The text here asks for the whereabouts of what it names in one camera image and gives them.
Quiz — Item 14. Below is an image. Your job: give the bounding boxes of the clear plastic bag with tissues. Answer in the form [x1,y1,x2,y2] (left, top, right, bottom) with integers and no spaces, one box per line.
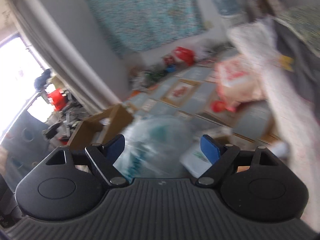
[114,115,194,181]

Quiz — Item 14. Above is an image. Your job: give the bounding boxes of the brown cardboard box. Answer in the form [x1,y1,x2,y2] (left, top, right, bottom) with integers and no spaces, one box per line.
[67,104,134,150]

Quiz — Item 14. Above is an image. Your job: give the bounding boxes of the white curtain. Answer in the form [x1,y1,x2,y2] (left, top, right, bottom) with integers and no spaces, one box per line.
[8,0,130,113]

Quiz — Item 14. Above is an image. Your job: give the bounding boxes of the pink red printed bag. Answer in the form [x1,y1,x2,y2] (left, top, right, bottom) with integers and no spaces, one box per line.
[215,54,265,112]

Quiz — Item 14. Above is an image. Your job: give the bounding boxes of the red plastic bag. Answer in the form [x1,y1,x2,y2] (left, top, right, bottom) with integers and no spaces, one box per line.
[172,47,195,66]

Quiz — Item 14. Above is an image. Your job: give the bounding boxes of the teal floral wall cloth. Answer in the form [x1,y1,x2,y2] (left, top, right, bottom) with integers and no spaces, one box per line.
[85,0,205,56]

